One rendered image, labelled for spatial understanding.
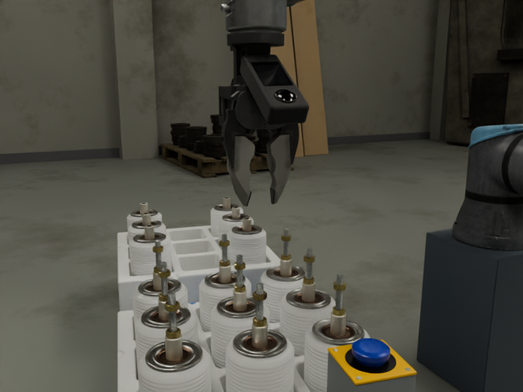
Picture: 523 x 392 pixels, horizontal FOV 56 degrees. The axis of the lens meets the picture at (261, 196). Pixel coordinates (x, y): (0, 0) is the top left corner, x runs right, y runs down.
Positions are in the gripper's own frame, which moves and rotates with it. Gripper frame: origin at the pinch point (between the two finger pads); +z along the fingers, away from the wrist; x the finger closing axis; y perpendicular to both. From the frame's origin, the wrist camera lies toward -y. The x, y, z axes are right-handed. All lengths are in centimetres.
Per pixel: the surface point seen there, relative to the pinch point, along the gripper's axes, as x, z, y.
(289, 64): -150, -31, 342
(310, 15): -177, -74, 360
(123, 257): 14, 28, 64
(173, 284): 7.8, 21.0, 25.1
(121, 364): 18.1, 28.3, 13.9
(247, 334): 1.0, 20.9, 3.0
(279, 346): -2.1, 21.0, -1.4
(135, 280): 13, 28, 48
